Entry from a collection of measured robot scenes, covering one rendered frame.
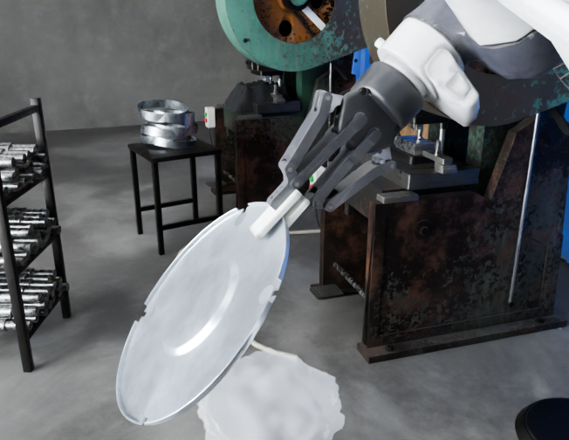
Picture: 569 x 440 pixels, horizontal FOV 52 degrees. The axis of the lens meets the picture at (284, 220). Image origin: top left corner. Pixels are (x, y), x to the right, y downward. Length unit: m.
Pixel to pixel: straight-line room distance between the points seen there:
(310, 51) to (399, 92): 2.90
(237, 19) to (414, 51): 2.75
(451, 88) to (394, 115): 0.07
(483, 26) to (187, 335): 0.44
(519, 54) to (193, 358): 0.45
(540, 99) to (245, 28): 1.81
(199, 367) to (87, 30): 6.31
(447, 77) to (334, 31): 2.96
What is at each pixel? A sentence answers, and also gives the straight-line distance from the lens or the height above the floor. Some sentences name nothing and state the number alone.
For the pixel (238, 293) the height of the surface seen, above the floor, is 0.99.
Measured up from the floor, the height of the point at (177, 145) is 0.56.
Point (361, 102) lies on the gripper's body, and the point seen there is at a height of 1.18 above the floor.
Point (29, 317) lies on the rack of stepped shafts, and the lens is 2.43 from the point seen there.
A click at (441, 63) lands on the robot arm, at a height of 1.23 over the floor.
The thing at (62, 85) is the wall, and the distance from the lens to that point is 6.86.
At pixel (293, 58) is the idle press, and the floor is 0.99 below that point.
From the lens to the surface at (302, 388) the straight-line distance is 1.87.
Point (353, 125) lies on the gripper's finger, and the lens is 0.65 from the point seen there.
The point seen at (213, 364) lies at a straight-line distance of 0.60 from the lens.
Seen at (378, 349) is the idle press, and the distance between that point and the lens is 2.35.
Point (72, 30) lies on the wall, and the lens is 6.82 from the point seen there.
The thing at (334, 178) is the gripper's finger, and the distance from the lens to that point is 0.66.
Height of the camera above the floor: 1.28
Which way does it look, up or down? 20 degrees down
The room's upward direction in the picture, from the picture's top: straight up
